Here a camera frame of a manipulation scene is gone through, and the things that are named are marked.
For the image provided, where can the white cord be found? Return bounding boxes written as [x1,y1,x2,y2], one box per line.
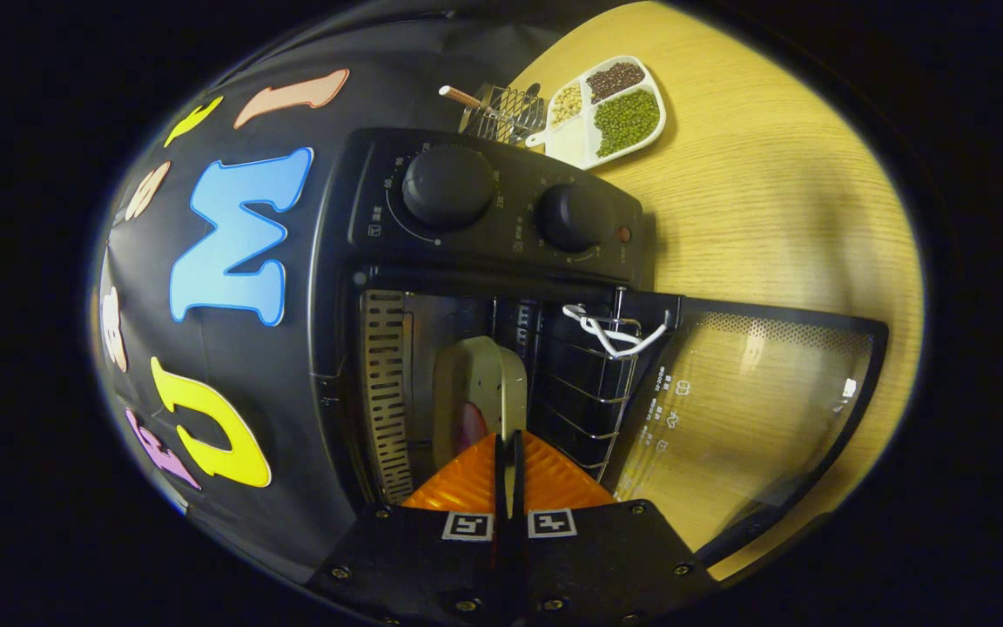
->
[562,303,670,360]

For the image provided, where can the cream rectangular plate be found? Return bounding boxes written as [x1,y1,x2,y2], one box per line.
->
[432,335,528,515]

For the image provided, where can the black oven knob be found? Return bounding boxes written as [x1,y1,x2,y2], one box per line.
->
[536,181,617,253]
[401,144,496,232]

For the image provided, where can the metal oven wire rack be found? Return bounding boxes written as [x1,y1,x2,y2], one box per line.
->
[532,309,643,482]

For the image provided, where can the wooden-handled utensil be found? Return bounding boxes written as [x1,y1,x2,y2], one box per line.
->
[439,85,507,118]

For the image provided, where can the white divided dish of beans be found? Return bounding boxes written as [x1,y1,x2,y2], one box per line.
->
[526,55,668,171]

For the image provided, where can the black electric oven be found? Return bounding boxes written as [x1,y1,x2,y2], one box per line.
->
[310,126,890,567]

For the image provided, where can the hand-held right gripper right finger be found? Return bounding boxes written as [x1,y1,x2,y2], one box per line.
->
[510,431,720,626]

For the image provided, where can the wire utensil holder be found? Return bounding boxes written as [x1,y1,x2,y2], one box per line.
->
[458,83,548,145]

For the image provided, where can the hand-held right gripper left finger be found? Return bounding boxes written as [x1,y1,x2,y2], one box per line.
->
[310,431,511,626]

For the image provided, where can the pink food slice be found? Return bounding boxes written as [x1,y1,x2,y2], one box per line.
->
[454,401,491,455]

